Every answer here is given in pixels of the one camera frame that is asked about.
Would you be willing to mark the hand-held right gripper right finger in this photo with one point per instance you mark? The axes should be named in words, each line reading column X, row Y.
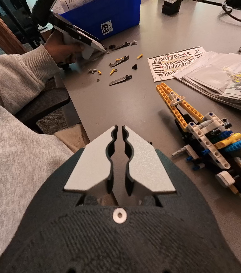
column 150, row 170

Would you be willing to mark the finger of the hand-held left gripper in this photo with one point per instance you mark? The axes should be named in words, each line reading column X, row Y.
column 98, row 45

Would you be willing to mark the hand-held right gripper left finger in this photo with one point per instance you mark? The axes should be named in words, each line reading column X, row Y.
column 88, row 166

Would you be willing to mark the yellow white lego vehicle model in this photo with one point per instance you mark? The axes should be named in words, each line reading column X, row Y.
column 208, row 138

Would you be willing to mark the person's left forearm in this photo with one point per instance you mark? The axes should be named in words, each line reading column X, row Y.
column 15, row 74

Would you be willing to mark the black lego blade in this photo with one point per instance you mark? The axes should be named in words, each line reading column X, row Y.
column 116, row 63
column 120, row 46
column 118, row 81

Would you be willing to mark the small black lego piece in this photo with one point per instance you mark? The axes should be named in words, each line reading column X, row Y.
column 134, row 66

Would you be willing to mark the person's left hand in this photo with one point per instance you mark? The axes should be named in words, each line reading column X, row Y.
column 58, row 49

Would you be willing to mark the white paper sheets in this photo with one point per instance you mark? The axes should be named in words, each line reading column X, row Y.
column 69, row 5

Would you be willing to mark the person's khaki trouser leg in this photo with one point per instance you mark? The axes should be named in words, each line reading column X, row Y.
column 73, row 136

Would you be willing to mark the blue plastic bin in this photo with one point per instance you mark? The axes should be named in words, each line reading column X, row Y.
column 122, row 12

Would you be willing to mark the person's grey sweatshirt torso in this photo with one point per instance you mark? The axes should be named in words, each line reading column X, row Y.
column 15, row 170

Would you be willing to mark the black office chair armrest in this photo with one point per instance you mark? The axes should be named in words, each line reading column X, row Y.
column 47, row 100

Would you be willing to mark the zebra striped sticker sheet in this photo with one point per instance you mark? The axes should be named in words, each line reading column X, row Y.
column 171, row 64

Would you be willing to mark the black flat device stack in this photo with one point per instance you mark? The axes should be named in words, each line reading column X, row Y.
column 170, row 8

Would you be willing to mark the instruction booklet stack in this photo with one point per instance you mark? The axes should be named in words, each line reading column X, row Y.
column 218, row 74

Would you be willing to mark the wooden post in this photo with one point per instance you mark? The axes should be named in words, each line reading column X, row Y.
column 0, row 32

